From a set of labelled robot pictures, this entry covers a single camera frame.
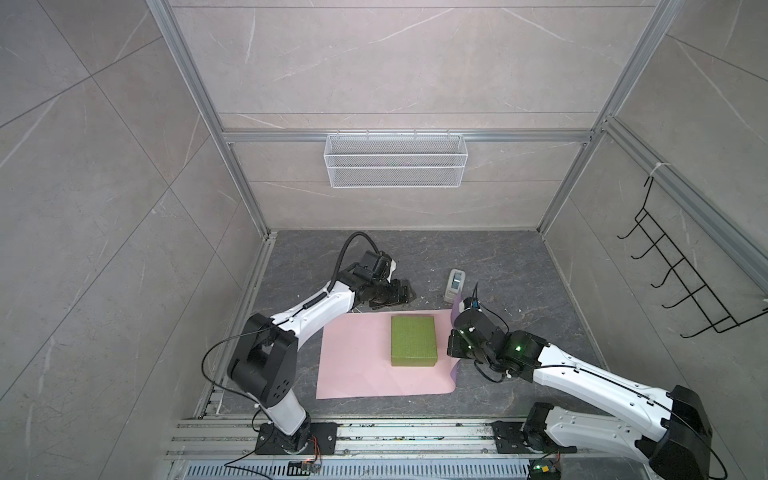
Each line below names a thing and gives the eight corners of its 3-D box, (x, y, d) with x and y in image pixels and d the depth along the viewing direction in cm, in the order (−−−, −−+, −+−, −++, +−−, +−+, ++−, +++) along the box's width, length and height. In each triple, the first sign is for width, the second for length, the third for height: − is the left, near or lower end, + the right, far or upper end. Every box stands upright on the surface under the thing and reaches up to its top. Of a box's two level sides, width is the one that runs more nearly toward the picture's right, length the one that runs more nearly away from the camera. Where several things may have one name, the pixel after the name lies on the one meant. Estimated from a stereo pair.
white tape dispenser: (443, 301, 101) (445, 294, 98) (449, 274, 108) (451, 266, 105) (459, 305, 100) (461, 298, 96) (464, 277, 107) (466, 270, 104)
